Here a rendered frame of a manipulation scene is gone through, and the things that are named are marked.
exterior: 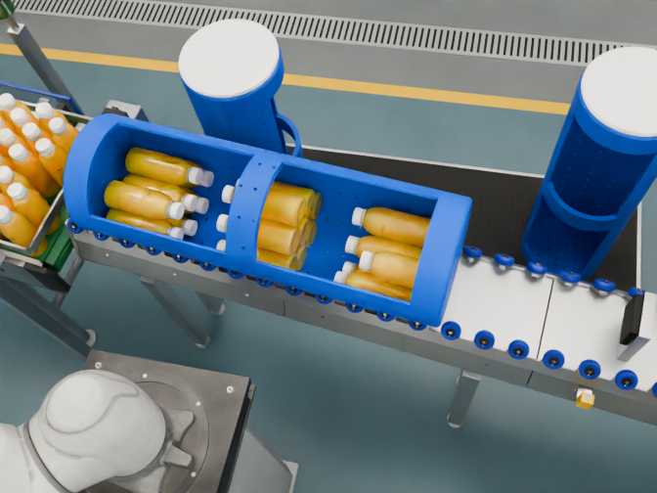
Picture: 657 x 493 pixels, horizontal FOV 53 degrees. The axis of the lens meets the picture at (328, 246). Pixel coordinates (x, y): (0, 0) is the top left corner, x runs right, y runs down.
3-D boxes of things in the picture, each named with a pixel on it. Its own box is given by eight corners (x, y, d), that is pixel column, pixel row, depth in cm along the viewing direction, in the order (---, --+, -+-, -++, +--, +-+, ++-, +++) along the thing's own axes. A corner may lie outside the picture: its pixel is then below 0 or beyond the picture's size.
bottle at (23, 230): (28, 234, 177) (-5, 202, 162) (52, 236, 176) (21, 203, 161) (21, 256, 174) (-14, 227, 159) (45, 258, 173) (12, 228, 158)
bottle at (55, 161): (59, 178, 184) (29, 144, 169) (81, 168, 185) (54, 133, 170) (65, 197, 181) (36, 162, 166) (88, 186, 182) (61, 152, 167)
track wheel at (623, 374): (641, 377, 137) (640, 372, 138) (619, 371, 138) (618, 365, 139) (635, 394, 139) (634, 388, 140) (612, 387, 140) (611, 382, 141)
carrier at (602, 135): (524, 209, 250) (517, 277, 238) (582, 42, 172) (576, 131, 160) (603, 220, 245) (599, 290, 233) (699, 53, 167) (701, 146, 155)
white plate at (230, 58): (210, 112, 172) (211, 115, 173) (298, 60, 177) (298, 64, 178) (160, 51, 183) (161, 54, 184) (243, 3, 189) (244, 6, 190)
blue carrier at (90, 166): (434, 349, 146) (446, 289, 122) (92, 249, 165) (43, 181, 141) (464, 244, 159) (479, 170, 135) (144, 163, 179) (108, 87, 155)
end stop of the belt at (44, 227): (35, 253, 168) (29, 247, 165) (32, 252, 168) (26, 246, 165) (107, 129, 184) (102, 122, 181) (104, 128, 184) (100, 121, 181)
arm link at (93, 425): (182, 444, 124) (138, 409, 106) (96, 504, 121) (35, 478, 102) (145, 379, 132) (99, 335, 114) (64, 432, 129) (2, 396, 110)
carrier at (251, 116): (269, 260, 251) (329, 220, 256) (210, 117, 173) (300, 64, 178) (230, 209, 262) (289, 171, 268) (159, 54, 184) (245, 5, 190)
